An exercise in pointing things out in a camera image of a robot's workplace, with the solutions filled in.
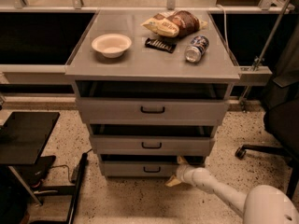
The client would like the blue soda can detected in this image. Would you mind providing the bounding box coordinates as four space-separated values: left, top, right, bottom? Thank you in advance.
185 35 209 63

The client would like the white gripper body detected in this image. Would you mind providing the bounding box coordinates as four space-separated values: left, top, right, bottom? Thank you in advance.
176 164 199 185

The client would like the grey drawer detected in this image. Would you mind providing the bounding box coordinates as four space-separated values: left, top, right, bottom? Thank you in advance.
99 154 206 179
90 124 215 156
76 80 228 126

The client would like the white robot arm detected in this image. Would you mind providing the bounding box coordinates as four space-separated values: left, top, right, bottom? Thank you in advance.
165 156 299 224

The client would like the grey top drawer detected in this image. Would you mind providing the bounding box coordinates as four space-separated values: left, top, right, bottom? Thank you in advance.
76 80 228 126

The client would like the grey middle drawer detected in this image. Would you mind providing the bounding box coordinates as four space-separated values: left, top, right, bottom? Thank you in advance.
90 124 215 156

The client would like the grey drawer cabinet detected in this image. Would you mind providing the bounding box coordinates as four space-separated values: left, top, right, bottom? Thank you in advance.
65 9 239 165

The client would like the black floor stand base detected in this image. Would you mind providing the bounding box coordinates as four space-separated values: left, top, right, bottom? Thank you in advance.
12 152 89 224

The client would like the black office chair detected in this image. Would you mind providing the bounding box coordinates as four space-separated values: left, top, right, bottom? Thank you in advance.
235 23 299 199

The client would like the white cable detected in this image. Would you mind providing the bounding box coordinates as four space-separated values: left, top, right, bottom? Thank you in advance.
216 4 232 56

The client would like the brown chip bag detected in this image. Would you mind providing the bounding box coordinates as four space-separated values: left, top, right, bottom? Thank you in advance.
141 10 207 38

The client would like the white bowl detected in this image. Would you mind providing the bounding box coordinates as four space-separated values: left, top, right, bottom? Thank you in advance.
92 34 132 58

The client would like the grey bottom drawer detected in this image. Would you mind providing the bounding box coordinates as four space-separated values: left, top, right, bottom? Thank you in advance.
99 154 206 179

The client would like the black snack bar packet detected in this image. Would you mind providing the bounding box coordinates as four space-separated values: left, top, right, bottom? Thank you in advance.
145 38 177 53

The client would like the black side table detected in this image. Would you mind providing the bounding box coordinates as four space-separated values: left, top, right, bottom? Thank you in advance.
0 111 60 206

